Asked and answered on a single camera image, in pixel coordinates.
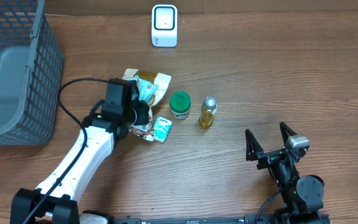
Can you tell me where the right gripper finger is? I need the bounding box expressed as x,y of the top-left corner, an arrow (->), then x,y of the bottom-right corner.
280,121 -> 297,146
246,129 -> 264,161

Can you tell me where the teal snack packet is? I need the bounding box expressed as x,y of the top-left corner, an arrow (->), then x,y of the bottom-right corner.
135,75 -> 158,103

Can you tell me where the brown white snack wrapper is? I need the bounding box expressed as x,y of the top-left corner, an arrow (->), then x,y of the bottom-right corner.
122,68 -> 172,142

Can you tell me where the teal white tissue pack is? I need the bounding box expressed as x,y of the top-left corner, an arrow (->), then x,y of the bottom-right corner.
154,116 -> 172,143

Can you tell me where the green lid jar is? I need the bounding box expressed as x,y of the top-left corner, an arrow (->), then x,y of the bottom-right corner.
170,91 -> 191,119

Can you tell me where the yellow dish soap bottle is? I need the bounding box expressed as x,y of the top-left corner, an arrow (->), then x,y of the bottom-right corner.
199,96 -> 218,128

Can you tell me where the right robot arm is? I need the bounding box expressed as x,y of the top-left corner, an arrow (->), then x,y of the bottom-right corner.
244,122 -> 331,224

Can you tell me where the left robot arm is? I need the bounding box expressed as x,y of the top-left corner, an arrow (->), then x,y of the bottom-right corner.
10,78 -> 149,223

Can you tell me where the white barcode scanner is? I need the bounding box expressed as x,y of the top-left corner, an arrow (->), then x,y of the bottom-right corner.
151,4 -> 178,48

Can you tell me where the grey plastic mesh basket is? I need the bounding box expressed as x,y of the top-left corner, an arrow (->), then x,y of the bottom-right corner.
0,0 -> 64,146

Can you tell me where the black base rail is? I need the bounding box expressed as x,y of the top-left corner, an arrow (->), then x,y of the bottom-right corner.
74,213 -> 276,224

